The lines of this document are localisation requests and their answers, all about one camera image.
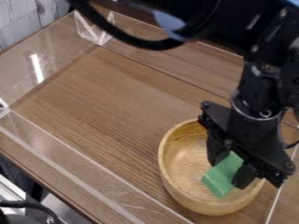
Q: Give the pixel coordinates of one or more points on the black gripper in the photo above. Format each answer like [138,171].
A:
[254,139]

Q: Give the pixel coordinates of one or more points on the brown wooden bowl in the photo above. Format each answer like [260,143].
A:
[183,162]

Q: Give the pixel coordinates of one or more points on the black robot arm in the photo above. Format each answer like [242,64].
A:
[260,29]

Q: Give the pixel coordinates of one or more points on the clear acrylic tray enclosure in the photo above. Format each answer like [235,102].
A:
[89,104]

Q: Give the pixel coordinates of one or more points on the green rectangular block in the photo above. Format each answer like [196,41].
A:
[218,177]

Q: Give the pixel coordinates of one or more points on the black metal table frame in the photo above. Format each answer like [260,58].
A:
[40,207]

